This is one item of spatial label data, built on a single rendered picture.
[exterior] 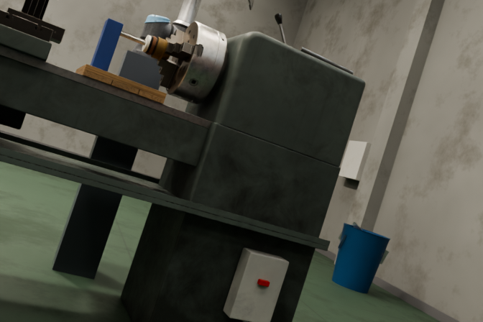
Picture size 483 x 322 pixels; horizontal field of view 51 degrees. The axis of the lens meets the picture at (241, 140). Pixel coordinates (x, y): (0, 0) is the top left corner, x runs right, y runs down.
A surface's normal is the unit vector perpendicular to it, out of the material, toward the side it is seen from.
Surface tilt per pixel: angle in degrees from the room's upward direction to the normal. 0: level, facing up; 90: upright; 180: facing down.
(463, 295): 90
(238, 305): 90
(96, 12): 90
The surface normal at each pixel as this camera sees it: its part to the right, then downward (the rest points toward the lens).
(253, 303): 0.39, 0.08
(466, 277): -0.90, -0.31
